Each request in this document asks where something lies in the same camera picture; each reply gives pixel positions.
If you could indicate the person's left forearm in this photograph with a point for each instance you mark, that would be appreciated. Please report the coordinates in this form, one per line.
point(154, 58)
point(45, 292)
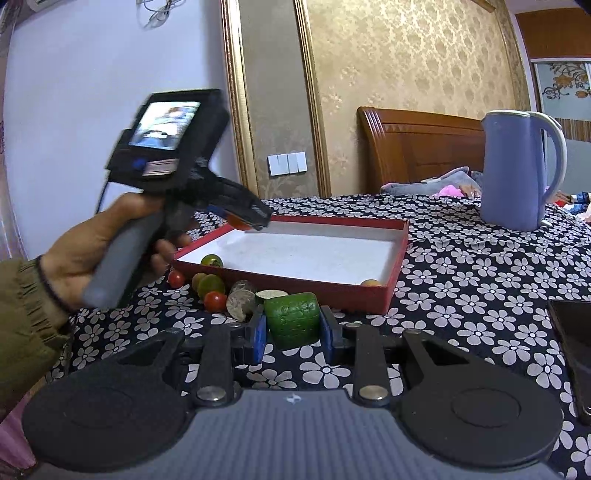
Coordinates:
point(23, 323)

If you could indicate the colourful cloth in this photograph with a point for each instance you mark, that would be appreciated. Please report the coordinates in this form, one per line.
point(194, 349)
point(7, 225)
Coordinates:
point(575, 201)

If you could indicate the small red cherry tomato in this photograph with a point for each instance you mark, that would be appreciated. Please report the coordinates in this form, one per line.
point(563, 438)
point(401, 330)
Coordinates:
point(176, 278)
point(215, 301)

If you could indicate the grey cloth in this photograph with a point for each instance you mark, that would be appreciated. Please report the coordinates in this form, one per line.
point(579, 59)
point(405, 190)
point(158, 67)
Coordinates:
point(415, 184)

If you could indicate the green tomato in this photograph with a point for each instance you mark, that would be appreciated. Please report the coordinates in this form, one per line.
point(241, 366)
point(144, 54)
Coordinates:
point(213, 285)
point(212, 261)

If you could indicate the kiwi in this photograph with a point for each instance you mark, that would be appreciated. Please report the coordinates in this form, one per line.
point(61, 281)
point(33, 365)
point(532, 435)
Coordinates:
point(197, 279)

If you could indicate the cucumber slice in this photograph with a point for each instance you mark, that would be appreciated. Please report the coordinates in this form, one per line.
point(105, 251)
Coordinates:
point(272, 294)

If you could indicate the green lime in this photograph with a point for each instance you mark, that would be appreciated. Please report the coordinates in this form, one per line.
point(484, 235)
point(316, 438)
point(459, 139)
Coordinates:
point(292, 321)

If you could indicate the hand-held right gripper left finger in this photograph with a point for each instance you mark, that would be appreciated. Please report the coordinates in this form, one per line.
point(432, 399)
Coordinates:
point(258, 339)

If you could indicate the wardrobe door with flower print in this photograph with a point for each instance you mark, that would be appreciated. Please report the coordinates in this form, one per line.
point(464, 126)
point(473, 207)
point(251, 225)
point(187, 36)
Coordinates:
point(568, 92)

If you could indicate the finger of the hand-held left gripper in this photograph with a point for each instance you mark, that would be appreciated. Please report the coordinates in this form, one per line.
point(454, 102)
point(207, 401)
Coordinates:
point(235, 201)

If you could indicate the orange mandarin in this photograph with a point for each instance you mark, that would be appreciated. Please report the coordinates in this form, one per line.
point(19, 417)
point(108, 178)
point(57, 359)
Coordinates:
point(371, 282)

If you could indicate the gold wall panel frame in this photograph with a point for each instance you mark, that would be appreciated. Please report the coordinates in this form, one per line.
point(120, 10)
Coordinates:
point(235, 92)

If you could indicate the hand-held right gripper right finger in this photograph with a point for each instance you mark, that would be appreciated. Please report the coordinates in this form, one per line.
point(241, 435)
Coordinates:
point(327, 337)

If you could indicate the person's left hand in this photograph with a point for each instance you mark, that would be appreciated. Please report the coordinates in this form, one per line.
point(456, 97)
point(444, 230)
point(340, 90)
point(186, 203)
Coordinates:
point(78, 258)

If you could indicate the pink cloth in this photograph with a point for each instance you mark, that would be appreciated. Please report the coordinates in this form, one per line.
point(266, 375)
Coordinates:
point(450, 190)

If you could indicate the wooden bed headboard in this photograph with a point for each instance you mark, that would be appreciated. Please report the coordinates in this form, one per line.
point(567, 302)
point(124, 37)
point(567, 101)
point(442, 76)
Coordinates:
point(415, 152)

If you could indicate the white wall light switch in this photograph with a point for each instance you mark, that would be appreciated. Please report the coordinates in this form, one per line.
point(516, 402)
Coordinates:
point(287, 164)

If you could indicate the black white floral cloth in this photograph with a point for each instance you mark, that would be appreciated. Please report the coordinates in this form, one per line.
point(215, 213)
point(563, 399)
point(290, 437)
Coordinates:
point(461, 300)

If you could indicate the red cardboard box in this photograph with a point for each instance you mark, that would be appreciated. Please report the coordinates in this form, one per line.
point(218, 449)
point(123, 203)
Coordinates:
point(351, 297)

